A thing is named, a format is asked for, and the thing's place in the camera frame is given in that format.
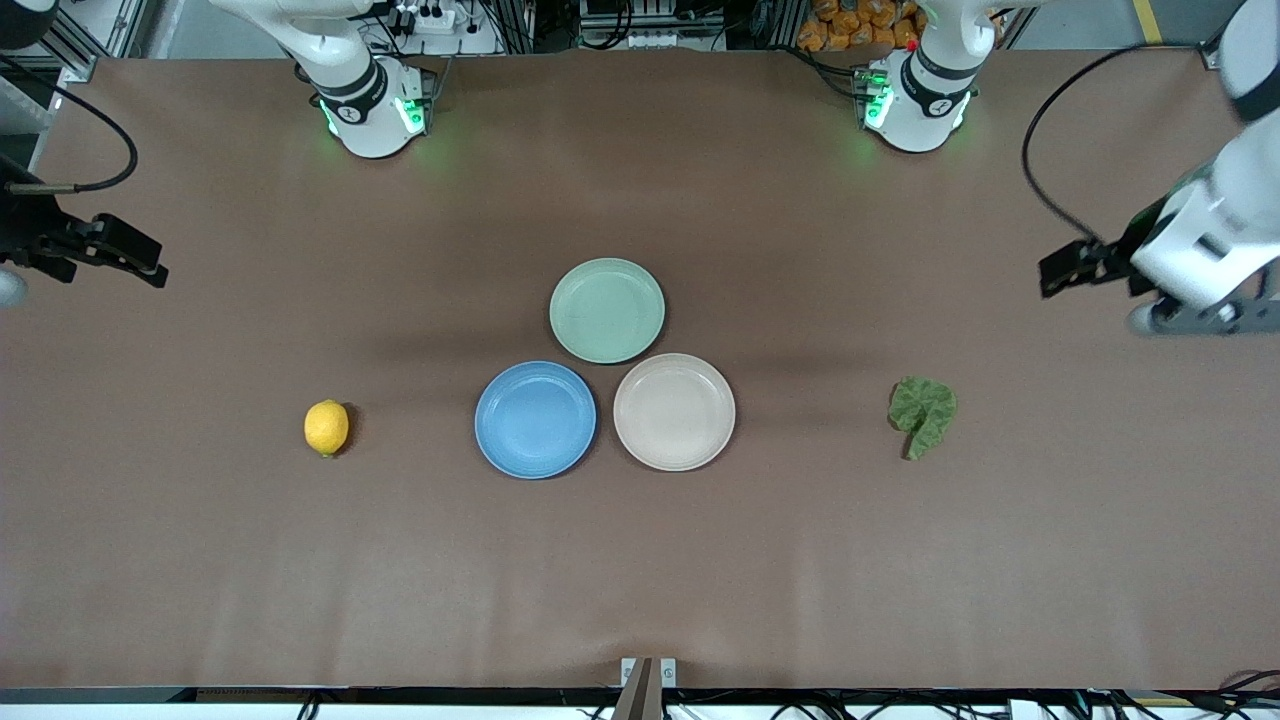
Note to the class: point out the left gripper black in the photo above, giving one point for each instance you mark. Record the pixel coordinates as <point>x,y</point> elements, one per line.
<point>1122,254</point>

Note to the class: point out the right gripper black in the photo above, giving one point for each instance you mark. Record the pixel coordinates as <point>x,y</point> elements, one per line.
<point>30,232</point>

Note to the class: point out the green lettuce leaf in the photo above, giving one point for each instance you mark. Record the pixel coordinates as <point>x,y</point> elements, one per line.
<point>925,408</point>

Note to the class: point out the yellow lemon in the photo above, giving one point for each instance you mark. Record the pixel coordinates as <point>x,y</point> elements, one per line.
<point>326,427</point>

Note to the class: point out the orange snack packs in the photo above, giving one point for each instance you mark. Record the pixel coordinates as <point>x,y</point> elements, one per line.
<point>855,25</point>

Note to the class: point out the white power strip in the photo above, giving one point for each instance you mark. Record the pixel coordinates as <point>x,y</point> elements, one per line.
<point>425,17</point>

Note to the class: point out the blue plate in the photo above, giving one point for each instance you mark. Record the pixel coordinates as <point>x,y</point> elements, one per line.
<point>535,420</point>

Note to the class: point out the beige plate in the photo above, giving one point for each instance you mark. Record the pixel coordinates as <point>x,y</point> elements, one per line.
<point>674,412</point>

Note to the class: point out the green plate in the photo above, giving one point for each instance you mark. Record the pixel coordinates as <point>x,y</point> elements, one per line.
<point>607,310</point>

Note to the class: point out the aluminium frame profile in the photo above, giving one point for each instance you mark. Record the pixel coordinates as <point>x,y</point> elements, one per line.
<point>85,45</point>
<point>1212,55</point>

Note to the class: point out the metal table edge bracket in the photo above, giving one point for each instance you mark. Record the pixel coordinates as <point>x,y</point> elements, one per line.
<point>648,685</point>

